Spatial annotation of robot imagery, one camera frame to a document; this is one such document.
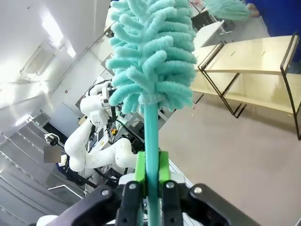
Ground white side table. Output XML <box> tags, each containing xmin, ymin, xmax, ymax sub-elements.
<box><xmin>195</xmin><ymin>20</ymin><xmax>228</xmax><ymax>48</ymax></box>

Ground ceiling air vent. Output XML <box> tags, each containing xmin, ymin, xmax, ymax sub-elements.
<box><xmin>20</xmin><ymin>41</ymin><xmax>56</xmax><ymax>76</ymax></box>

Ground teal microfibre duster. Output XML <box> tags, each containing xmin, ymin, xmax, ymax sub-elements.
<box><xmin>203</xmin><ymin>0</ymin><xmax>251</xmax><ymax>19</ymax></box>
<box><xmin>105</xmin><ymin>0</ymin><xmax>198</xmax><ymax>226</ymax></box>

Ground wooden shelf black metal frame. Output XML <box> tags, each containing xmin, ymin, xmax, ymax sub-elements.
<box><xmin>190</xmin><ymin>32</ymin><xmax>301</xmax><ymax>141</ymax></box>

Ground person's right hand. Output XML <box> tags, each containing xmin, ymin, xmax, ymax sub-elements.
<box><xmin>246</xmin><ymin>2</ymin><xmax>260</xmax><ymax>19</ymax></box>

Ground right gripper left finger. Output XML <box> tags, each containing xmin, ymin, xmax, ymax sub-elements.
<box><xmin>58</xmin><ymin>152</ymin><xmax>148</xmax><ymax>226</ymax></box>

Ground person in blue jacket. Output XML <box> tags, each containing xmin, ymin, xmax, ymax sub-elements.
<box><xmin>246</xmin><ymin>0</ymin><xmax>301</xmax><ymax>38</ymax></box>

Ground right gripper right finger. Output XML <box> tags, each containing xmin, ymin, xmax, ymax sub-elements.
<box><xmin>158</xmin><ymin>152</ymin><xmax>259</xmax><ymax>226</ymax></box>

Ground black round device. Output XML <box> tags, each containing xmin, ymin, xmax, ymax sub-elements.
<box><xmin>44</xmin><ymin>132</ymin><xmax>59</xmax><ymax>147</ymax></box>

